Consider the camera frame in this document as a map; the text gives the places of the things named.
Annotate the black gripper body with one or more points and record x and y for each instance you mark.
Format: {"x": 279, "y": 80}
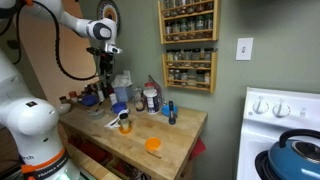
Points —
{"x": 106, "y": 62}

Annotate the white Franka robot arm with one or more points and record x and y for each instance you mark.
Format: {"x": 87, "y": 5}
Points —
{"x": 33, "y": 120}

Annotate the blue tissue box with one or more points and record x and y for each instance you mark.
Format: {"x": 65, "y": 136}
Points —
{"x": 120, "y": 91}

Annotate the white spice shaker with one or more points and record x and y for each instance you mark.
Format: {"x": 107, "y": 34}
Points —
{"x": 113, "y": 98}

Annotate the blue plastic cup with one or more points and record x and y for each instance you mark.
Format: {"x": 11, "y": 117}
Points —
{"x": 119, "y": 107}

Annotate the red lidded spice bottle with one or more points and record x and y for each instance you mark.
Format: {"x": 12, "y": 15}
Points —
{"x": 72, "y": 96}

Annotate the clear glass jar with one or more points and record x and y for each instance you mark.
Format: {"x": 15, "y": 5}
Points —
{"x": 138, "y": 100}

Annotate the clear glass bowl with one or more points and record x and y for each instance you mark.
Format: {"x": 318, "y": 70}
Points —
{"x": 95, "y": 114}

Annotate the red lidded jar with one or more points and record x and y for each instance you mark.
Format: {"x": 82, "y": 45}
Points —
{"x": 149, "y": 85}

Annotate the white garlic press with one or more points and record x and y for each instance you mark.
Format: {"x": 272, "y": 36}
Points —
{"x": 113, "y": 121}

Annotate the dark lidded spice bottle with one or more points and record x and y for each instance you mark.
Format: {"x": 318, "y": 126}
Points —
{"x": 63, "y": 99}

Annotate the small glass jar black lid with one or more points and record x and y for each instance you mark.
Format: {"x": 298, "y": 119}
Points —
{"x": 124, "y": 121}

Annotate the white canister black lid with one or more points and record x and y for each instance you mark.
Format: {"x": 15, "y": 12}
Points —
{"x": 152, "y": 101}

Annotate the glass spice jar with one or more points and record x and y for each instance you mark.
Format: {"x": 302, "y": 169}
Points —
{"x": 200, "y": 78}
{"x": 178, "y": 56}
{"x": 200, "y": 4}
{"x": 166, "y": 7}
{"x": 171, "y": 76}
{"x": 173, "y": 6}
{"x": 177, "y": 76}
{"x": 176, "y": 30}
{"x": 184, "y": 77}
{"x": 200, "y": 26}
{"x": 207, "y": 78}
{"x": 187, "y": 56}
{"x": 169, "y": 30}
{"x": 208, "y": 24}
{"x": 184, "y": 28}
{"x": 191, "y": 27}
{"x": 209, "y": 4}
{"x": 170, "y": 56}
{"x": 181, "y": 6}
{"x": 208, "y": 56}
{"x": 196, "y": 56}
{"x": 190, "y": 5}

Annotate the light blue plastic bowl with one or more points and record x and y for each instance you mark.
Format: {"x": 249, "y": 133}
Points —
{"x": 165, "y": 110}

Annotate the wooden kitchen cart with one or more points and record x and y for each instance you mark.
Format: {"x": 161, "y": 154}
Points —
{"x": 116, "y": 151}

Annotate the wooden spice rack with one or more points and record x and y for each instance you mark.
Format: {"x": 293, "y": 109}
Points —
{"x": 215, "y": 20}
{"x": 212, "y": 71}

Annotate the red cloth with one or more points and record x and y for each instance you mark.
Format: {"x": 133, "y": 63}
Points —
{"x": 198, "y": 148}

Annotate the white stove knob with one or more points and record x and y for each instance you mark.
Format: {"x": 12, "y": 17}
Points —
{"x": 281, "y": 109}
{"x": 260, "y": 106}

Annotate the white stove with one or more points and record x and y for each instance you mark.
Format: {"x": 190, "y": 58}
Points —
{"x": 260, "y": 140}

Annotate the black stove burner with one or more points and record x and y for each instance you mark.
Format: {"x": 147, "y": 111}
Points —
{"x": 261, "y": 165}

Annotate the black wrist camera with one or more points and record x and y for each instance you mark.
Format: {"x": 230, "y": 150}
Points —
{"x": 94, "y": 51}

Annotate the decorative wall plate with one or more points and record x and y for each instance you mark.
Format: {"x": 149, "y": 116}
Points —
{"x": 110, "y": 10}

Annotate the white light switch plate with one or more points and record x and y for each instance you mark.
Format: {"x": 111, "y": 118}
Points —
{"x": 244, "y": 48}

